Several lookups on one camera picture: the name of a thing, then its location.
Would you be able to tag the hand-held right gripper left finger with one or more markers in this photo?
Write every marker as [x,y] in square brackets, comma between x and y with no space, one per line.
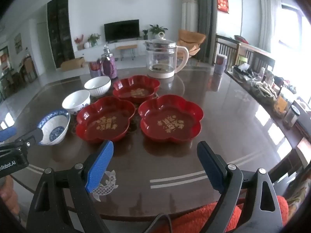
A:
[99,167]

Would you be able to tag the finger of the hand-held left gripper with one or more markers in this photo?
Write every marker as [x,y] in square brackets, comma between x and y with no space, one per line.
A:
[7,134]
[31,136]

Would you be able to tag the glass electric kettle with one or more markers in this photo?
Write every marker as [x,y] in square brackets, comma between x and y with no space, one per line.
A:
[160,58]

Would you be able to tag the white television cabinet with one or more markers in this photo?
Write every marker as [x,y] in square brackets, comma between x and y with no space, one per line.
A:
[97,49]

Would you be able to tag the red and purple can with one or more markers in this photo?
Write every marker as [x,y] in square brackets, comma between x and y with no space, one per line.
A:
[94,70]

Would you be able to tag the red flower arrangement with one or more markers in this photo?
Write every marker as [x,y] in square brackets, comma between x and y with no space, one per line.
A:
[78,40]

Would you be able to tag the dark wooden railed bench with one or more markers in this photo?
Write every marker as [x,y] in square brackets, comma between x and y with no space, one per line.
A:
[255,53]

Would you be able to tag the jar with yellow contents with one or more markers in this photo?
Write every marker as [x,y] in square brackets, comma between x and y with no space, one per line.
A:
[281,105]

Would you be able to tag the framed wall picture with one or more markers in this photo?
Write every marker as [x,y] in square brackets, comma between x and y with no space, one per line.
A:
[18,43]

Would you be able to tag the white bowl with blue flowers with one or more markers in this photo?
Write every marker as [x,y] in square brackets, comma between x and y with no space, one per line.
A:
[75,100]

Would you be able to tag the black television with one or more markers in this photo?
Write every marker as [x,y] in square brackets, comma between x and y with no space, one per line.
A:
[121,30]

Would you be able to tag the white sheer curtain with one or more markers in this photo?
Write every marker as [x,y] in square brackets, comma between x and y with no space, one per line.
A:
[268,21]

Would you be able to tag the leafy potted plant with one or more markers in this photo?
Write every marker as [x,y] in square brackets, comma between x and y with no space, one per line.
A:
[93,38]

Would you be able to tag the blue patterned rim bowl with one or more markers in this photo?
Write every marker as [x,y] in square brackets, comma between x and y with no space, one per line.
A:
[57,126]

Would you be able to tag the small wooden bench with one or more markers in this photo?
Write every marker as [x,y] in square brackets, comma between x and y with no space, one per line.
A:
[126,47]

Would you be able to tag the dark tall wall cabinet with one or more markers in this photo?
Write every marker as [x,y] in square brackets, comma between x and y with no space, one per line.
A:
[60,31]

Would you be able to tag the white standing air conditioner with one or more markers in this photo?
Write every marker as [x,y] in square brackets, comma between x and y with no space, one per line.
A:
[189,14]

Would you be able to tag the cardboard box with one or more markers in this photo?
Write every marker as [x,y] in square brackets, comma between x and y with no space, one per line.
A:
[73,64]

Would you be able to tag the white ribbed bowl dark rim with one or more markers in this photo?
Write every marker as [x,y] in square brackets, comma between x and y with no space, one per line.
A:
[97,89]

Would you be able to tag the floral cushion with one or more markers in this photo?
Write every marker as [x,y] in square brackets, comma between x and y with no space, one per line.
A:
[300,191]

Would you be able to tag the purple tin with white lid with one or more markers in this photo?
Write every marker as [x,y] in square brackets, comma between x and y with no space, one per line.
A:
[220,64]

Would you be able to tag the orange lounge chair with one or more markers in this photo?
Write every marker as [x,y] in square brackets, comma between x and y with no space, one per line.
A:
[192,40]

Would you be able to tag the red flower-shaped plate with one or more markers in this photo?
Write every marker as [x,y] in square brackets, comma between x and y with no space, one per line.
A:
[107,119]
[170,116]
[136,87]

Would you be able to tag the red item on bench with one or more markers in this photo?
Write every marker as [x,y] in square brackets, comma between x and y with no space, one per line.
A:
[241,39]

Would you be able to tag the large green potted plant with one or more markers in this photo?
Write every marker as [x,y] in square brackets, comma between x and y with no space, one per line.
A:
[158,30]

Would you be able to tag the glass jar with dark lid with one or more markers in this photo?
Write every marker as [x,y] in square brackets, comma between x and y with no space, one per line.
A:
[290,117]

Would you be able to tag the red wall calendar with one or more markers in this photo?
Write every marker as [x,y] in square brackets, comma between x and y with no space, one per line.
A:
[223,3]

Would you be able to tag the grey curtain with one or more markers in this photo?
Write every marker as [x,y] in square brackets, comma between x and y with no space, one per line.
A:
[205,17]

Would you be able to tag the basket of snacks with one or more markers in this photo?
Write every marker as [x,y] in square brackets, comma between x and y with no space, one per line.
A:
[264,91]

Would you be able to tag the small green potted plant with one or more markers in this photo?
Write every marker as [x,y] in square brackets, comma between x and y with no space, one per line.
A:
[145,34]

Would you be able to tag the green plastic stool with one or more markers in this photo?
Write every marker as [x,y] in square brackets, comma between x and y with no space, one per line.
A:
[242,59]

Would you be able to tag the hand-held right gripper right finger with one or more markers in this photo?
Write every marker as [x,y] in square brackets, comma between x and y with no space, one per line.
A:
[209,168]

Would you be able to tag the orange fuzzy garment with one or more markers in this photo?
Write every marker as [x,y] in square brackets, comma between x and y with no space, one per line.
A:
[194,218]

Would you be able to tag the purple bottle with silver top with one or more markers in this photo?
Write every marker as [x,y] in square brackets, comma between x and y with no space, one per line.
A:
[109,68]

